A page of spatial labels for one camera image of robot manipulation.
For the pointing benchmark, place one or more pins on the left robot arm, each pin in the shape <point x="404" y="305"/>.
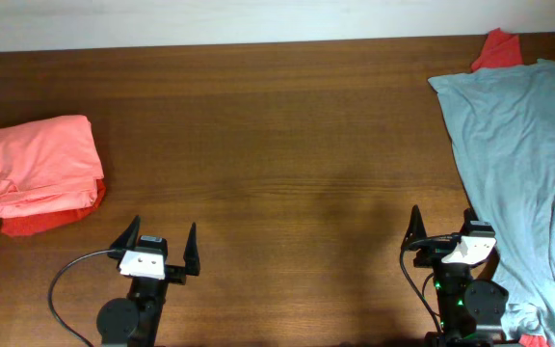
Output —
<point x="134" y="320"/>

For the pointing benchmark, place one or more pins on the folded red garment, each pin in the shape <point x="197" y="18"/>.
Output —
<point x="30" y="225"/>

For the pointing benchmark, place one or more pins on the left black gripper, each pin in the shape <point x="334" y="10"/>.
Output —
<point x="177" y="276"/>

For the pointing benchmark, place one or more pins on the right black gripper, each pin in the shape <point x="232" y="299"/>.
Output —
<point x="432" y="255"/>

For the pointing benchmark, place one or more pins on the red garment pile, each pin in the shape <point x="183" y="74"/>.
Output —
<point x="500" y="49"/>

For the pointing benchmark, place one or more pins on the folded salmon pink garment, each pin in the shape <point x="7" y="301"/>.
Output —
<point x="48" y="166"/>

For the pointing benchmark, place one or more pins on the light blue t-shirt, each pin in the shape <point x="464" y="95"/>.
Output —
<point x="501" y="122"/>

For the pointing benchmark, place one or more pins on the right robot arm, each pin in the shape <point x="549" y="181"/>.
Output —
<point x="466" y="311"/>

